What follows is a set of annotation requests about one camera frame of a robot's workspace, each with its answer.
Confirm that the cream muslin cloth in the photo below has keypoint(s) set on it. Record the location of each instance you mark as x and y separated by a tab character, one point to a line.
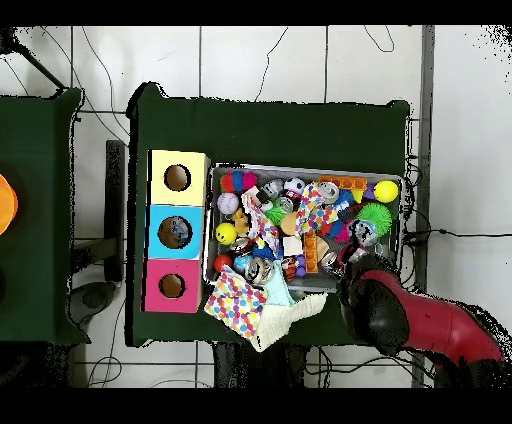
280	324

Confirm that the rainbow spiky toy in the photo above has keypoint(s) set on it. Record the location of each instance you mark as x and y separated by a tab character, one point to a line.
240	182

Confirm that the mint green cloth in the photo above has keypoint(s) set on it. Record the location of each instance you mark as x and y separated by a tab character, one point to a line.
278	290

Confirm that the black and white soccer ball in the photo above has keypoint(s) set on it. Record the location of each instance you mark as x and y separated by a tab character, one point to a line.
294	187

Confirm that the large polka dot cloth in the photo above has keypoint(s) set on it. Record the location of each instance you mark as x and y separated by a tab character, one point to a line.
236	304

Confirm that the orange round object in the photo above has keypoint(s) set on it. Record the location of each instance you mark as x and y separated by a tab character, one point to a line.
6	204

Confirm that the small polka dot cloth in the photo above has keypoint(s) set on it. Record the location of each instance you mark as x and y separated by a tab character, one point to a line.
308	210

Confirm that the grey floor stand base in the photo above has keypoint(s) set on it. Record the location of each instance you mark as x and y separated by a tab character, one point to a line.
92	298

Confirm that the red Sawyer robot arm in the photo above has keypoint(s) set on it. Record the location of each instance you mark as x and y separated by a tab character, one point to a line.
432	324

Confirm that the green covered side table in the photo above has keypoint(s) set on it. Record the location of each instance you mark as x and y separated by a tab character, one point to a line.
40	240

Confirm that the wooden box with three holes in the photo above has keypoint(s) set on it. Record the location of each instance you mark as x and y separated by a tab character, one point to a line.
160	240

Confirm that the shallow clear bin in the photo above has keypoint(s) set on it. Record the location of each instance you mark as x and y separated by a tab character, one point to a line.
240	280

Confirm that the crushed silver can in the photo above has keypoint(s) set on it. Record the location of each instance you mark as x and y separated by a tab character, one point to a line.
328	193

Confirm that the black tripod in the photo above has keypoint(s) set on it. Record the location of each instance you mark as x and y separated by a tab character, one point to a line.
8	40

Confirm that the white baseball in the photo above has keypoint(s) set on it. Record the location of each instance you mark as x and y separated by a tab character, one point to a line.
228	202

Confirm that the crushed red black can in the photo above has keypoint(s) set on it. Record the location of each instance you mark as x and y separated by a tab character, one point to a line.
330	262

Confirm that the yellow smiley ball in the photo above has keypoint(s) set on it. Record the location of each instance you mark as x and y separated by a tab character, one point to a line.
226	233

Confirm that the large green spiky ball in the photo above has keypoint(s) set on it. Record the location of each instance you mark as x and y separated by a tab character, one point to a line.
378	213

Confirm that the black flat panel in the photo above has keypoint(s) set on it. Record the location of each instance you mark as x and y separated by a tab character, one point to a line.
115	208

